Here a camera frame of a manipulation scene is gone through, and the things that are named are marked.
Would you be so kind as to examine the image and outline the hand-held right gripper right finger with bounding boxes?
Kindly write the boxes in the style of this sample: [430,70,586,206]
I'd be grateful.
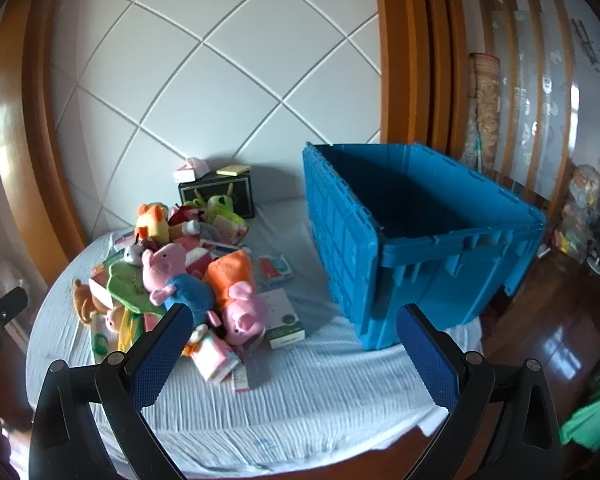
[396,304,563,480]

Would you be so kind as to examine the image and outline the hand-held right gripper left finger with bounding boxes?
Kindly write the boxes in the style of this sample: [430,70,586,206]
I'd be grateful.
[28,302,196,480]

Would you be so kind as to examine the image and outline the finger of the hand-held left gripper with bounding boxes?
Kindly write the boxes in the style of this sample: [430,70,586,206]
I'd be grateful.
[0,286,29,324]

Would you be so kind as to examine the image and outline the cream bear plush orange dress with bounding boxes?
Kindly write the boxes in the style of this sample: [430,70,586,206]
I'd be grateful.
[182,324,211,356]

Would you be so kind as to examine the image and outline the white plush toy green dress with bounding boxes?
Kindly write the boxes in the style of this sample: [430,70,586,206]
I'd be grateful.
[105,244,167,318]

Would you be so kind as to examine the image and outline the blue plastic crate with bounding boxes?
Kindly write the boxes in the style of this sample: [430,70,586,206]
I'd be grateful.
[301,141,548,352]

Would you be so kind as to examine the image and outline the pink pig plush orange dress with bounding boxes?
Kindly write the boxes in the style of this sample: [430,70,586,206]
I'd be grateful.
[202,250,270,347]

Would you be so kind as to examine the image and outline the green yellow packet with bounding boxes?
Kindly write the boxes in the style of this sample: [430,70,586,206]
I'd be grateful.
[90,310,146,361]

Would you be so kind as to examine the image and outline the brown bear plush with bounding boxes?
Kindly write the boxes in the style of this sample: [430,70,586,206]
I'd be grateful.
[71,279,113,327]

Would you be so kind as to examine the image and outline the pink pig plush blue shirt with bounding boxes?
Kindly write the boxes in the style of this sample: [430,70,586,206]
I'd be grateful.
[141,242,221,328]

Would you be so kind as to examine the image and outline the white green box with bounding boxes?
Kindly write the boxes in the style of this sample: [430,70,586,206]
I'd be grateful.
[256,287,307,351]

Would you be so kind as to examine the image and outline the yellow orange plush toy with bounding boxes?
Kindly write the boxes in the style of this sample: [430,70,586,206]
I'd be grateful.
[134,202,171,243]

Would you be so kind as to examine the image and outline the red teal packet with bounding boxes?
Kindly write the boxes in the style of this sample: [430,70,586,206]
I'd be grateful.
[257,254,294,282]

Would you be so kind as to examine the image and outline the light green packet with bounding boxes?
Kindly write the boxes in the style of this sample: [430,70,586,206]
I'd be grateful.
[207,212,248,246]

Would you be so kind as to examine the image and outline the green frog plush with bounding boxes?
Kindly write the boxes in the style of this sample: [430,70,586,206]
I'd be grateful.
[202,194,236,223]

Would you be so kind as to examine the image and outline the black box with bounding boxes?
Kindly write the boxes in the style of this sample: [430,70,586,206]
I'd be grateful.
[177,169,256,218]

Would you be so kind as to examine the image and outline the green cloth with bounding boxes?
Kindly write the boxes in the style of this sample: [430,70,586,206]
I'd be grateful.
[560,345,600,453]

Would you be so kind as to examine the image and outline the small pink white box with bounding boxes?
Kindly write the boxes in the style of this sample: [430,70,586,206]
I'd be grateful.
[173,157,210,183]

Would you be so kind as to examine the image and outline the pile of household clutter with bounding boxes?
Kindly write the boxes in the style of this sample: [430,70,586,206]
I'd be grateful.
[555,147,600,276]

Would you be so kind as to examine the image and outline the rolled patterned carpet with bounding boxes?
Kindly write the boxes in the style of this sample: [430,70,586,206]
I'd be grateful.
[462,52,501,176]

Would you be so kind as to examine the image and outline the wooden lattice door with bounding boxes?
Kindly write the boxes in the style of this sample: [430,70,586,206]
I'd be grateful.
[470,0,581,201]

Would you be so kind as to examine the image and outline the white padded wooden headboard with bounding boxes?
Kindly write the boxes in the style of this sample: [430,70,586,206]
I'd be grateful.
[0,0,468,281]

